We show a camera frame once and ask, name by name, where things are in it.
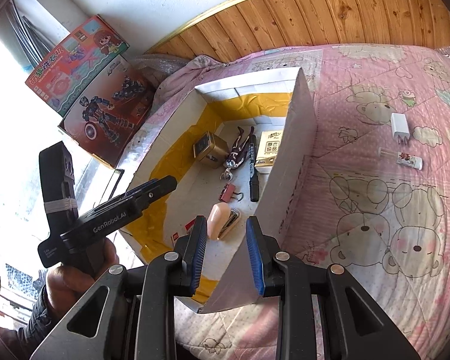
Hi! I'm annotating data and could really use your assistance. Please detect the red white staples box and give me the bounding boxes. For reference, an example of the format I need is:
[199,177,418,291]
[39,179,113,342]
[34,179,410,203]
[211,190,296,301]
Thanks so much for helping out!
[170,219,196,246]

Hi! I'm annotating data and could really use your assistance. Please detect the black marker pen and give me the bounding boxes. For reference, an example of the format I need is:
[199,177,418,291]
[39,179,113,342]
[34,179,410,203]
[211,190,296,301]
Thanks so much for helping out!
[249,134,260,203]

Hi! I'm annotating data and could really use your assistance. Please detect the pink binder clip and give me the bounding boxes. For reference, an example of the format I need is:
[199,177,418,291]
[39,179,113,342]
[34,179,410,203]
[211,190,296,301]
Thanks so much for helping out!
[218,183,244,203]

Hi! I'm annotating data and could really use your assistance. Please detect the gold square tin box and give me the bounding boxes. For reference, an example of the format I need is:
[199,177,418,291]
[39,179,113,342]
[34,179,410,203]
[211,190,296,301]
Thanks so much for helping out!
[193,131,229,169]

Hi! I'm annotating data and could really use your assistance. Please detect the yellow tissue pack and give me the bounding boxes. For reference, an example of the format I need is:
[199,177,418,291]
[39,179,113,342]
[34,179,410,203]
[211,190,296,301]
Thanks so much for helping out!
[255,129,283,174]

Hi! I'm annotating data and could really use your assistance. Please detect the white printed lighter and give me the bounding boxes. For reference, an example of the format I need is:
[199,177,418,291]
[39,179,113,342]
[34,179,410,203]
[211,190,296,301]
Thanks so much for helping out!
[378,147,424,171]

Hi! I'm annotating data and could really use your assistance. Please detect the white power adapter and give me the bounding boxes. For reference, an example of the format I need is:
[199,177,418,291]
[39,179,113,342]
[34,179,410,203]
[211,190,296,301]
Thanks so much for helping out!
[390,113,410,145]

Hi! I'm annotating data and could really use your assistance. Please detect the person left forearm sleeve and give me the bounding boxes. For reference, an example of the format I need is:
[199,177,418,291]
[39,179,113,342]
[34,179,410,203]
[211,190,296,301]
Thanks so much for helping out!
[0,285,61,359]

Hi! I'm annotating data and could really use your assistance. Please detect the person left hand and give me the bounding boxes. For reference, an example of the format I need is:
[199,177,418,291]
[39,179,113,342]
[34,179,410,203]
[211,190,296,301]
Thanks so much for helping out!
[46,238,119,320]

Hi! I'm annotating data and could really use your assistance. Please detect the black smartphone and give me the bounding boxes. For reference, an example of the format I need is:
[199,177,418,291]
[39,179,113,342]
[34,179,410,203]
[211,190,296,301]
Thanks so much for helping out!
[98,169,124,204]

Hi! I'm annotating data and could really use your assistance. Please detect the robot toy box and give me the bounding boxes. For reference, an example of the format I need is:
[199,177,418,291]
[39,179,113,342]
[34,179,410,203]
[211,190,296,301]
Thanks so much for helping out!
[59,56,155,167]

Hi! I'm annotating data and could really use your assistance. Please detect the white cardboard box yellow tape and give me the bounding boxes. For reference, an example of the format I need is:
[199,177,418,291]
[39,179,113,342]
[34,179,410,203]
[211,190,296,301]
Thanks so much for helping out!
[122,67,316,314]

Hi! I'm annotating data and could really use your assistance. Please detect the bubble wrap sheet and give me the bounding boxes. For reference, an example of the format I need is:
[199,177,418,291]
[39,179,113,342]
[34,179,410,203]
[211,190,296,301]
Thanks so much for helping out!
[130,54,190,89]

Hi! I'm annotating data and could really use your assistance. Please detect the pink cartoon quilt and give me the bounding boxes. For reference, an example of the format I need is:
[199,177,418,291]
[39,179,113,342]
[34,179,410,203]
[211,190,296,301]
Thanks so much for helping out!
[123,44,450,359]

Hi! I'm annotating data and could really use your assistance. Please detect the colourful girl toy box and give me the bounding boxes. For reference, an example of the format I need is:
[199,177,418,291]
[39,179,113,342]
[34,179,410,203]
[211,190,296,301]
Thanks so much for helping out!
[26,16,129,116]

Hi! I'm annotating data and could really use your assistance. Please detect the wooden headboard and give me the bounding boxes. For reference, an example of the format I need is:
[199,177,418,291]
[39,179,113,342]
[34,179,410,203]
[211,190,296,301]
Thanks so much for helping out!
[150,0,450,62]

